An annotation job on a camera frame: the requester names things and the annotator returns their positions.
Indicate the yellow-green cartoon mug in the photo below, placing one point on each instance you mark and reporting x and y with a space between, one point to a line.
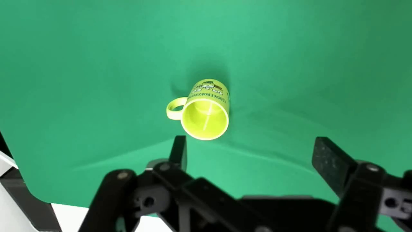
203 114

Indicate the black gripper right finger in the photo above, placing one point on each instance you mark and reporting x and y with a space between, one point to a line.
332 164

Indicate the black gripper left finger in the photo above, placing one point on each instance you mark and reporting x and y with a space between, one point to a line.
178 155

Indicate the green table cloth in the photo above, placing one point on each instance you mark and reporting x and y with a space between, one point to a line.
84 88

